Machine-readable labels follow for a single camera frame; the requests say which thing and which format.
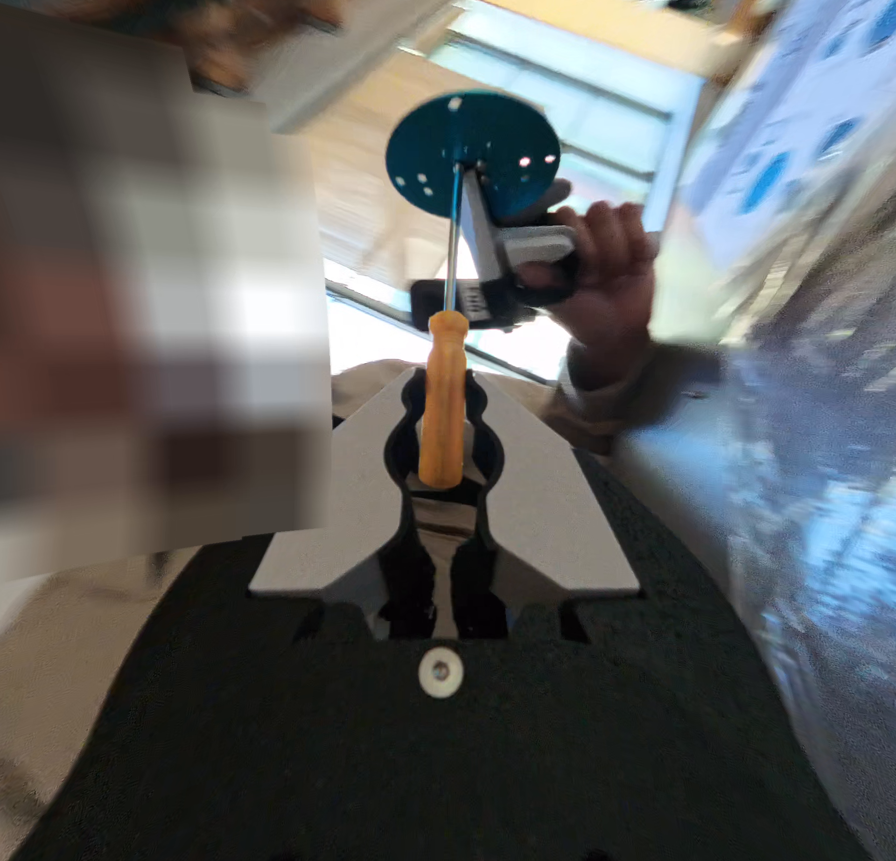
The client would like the large window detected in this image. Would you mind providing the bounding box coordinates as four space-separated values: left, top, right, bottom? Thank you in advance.
325 0 704 386

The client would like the person's left hand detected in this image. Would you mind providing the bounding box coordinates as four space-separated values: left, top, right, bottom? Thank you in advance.
549 199 664 389

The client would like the white assembly guide sheet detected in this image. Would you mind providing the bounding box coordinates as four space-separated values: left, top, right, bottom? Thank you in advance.
651 0 896 347

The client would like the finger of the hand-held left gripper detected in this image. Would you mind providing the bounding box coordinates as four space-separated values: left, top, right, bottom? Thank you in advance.
458 170 512 283

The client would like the person's left forearm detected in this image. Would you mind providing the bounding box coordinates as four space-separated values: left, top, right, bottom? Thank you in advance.
556 339 725 456

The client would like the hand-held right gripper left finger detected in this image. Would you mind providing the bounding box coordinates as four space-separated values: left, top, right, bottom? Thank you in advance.
248 367 435 641

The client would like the beige roller blind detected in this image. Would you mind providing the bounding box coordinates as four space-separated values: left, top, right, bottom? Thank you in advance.
308 56 491 281

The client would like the clear plastic bag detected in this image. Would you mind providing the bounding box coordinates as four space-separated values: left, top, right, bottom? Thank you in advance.
616 231 896 861

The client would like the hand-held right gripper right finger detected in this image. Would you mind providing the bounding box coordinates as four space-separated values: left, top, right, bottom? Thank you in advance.
454 368 642 641

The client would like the yellow handled screwdriver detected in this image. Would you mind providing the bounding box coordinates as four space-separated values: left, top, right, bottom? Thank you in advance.
418 161 471 490

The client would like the blue round metal disc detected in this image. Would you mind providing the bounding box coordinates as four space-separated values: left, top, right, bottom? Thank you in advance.
385 91 561 221

